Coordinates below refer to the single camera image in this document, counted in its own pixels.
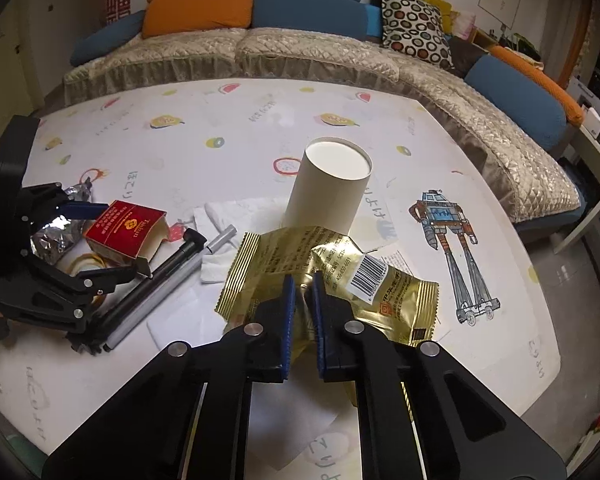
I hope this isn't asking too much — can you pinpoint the teal cushion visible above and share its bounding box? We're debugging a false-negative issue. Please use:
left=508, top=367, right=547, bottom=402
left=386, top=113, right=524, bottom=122
left=365, top=5, right=384, bottom=39

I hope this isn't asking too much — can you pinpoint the white tissue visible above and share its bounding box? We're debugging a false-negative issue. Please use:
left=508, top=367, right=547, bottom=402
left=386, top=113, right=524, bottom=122
left=192, top=197, right=291, bottom=284

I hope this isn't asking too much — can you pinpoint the yellow cushion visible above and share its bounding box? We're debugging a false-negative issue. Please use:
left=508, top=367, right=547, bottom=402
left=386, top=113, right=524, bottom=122
left=417, top=0, right=454, bottom=32

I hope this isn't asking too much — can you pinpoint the white cardboard cylinder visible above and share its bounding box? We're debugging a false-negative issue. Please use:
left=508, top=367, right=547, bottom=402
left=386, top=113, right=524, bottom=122
left=280, top=137, right=374, bottom=237

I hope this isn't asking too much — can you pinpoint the gold snack wrapper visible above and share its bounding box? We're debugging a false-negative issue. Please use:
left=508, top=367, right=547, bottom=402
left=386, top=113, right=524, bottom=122
left=215, top=225, right=441, bottom=431

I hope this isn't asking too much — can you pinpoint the red cardboard box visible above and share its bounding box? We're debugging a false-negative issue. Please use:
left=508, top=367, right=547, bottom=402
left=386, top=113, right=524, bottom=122
left=82, top=200, right=169, bottom=264

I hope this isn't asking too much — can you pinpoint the yellow rubber band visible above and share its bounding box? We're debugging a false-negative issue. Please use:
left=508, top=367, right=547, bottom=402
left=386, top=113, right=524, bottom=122
left=65, top=254, right=109, bottom=306

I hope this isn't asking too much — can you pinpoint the white side table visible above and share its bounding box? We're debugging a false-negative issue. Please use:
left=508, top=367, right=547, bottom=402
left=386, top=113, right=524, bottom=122
left=554, top=124, right=600, bottom=257

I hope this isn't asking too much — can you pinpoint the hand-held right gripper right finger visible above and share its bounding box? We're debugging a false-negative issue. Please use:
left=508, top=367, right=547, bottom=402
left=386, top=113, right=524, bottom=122
left=312, top=272, right=567, bottom=480

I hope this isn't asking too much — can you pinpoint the white appliance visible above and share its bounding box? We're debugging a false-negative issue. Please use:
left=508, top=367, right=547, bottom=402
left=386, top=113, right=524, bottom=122
left=570, top=75, right=600, bottom=142

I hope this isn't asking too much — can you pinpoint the black and silver hand pump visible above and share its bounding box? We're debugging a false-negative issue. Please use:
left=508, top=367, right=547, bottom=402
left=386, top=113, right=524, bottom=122
left=67, top=227, right=209, bottom=356

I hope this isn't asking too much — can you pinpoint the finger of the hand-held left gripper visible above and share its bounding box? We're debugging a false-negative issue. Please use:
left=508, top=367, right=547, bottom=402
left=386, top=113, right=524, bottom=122
left=16, top=182, right=112, bottom=257
left=0, top=257, right=154, bottom=335

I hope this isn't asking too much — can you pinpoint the small silver metal cylinder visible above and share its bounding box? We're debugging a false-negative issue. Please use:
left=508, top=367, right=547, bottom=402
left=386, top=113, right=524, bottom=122
left=205, top=227, right=237, bottom=254

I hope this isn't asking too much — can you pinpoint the beige quilted sofa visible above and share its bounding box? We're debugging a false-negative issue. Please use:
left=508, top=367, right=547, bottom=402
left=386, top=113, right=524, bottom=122
left=62, top=27, right=583, bottom=235

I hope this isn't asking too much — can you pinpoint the ring patterned pillow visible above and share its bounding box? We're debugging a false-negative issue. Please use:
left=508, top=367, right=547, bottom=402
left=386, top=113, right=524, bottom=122
left=380, top=0, right=455, bottom=69

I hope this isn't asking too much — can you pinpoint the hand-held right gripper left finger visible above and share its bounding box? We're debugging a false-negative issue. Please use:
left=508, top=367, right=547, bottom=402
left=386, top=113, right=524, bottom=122
left=41, top=275, right=296, bottom=480

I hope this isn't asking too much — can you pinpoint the dark brown cushion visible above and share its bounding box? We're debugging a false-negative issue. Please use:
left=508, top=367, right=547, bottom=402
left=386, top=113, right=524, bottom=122
left=449, top=36, right=490, bottom=79

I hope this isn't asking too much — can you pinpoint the silver foil wrapper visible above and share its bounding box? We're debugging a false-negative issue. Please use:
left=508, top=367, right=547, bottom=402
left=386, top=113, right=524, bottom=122
left=30, top=182, right=94, bottom=264

